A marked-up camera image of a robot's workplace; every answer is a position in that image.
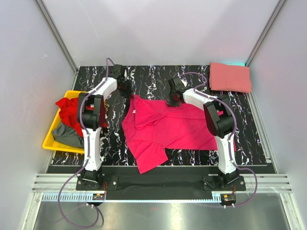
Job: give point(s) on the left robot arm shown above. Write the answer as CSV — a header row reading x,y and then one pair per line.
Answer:
x,y
91,170

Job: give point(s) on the grey t shirt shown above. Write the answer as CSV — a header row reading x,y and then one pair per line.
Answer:
x,y
68,136

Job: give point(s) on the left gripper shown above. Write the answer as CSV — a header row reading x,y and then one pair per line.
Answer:
x,y
128,93

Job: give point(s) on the magenta pink t shirt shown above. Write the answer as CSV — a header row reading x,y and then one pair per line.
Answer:
x,y
151,126

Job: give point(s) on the aluminium rail profile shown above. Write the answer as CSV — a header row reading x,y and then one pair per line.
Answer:
x,y
245,184

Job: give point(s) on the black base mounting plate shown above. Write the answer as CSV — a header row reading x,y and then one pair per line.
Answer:
x,y
164,183

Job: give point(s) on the yellow plastic bin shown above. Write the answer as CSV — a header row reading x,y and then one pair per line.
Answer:
x,y
49,143

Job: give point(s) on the folded salmon pink t shirt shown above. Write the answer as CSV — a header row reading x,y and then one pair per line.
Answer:
x,y
225,77

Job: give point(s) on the left aluminium frame post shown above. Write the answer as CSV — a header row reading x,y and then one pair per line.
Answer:
x,y
53,29

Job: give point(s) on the folded teal t shirt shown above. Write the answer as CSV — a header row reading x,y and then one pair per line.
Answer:
x,y
235,63

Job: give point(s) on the aluminium frame post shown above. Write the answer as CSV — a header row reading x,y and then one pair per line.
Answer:
x,y
53,29
266,30

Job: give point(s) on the right aluminium frame post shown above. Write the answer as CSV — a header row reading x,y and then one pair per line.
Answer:
x,y
266,30

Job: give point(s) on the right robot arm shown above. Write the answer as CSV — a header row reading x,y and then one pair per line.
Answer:
x,y
221,123

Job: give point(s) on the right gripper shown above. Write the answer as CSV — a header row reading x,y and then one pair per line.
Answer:
x,y
170,103

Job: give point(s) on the red t shirt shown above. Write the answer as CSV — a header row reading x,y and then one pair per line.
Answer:
x,y
69,112

